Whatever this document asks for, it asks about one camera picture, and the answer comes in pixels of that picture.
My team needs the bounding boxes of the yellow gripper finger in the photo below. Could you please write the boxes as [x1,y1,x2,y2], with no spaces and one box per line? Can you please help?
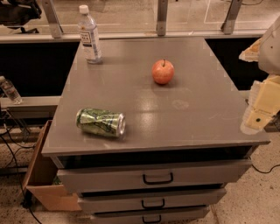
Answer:
[239,38,262,62]
[240,76,280,135]

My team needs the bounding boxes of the clear blue plastic water bottle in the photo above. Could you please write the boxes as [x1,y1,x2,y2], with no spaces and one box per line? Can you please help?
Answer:
[78,4,102,64]

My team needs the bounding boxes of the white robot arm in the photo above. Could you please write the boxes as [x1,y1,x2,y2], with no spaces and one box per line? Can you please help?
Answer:
[239,17,280,135]

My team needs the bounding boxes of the crushed green soda can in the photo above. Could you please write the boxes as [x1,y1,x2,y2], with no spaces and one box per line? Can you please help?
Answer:
[76,108,126,137]

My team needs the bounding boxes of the small clear bottle on ledge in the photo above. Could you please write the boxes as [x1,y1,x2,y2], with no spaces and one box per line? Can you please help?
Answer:
[0,76,22,104]

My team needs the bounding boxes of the red apple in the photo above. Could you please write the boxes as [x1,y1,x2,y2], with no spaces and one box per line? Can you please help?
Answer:
[151,59,175,85]

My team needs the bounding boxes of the grey drawer cabinet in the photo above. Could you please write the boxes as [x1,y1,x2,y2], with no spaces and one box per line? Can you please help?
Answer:
[41,36,271,224]

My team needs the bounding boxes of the middle grey drawer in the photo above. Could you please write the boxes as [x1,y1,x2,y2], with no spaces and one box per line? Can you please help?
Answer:
[78,188,226,214]

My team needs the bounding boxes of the grey drawer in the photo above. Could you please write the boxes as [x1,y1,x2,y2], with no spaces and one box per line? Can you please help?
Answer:
[90,206,209,224]
[58,159,251,193]
[78,188,226,214]

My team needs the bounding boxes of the bottom grey drawer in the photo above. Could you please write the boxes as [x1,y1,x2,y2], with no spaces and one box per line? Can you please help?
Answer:
[90,206,209,224]

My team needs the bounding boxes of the top grey drawer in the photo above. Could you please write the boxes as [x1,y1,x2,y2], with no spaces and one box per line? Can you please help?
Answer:
[58,159,251,193]

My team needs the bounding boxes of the brown cardboard box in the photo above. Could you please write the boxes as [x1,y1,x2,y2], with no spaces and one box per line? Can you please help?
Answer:
[23,121,81,212]

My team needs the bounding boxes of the black office chair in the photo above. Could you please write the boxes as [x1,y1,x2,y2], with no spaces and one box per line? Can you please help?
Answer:
[0,0,42,33]

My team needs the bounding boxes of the right metal railing post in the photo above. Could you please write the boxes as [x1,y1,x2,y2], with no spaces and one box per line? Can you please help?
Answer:
[220,0,242,35]

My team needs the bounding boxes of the black floor cable right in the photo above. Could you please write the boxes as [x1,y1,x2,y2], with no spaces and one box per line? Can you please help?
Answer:
[250,163,280,175]

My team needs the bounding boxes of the black floor cable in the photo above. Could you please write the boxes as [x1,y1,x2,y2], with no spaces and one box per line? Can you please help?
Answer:
[250,163,280,175]
[0,108,43,224]

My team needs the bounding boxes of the left metal railing post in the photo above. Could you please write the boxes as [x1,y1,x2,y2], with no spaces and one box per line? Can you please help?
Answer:
[42,0,63,39]

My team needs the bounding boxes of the black floor cable left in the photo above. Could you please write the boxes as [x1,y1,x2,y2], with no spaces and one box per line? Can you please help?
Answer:
[0,108,43,224]

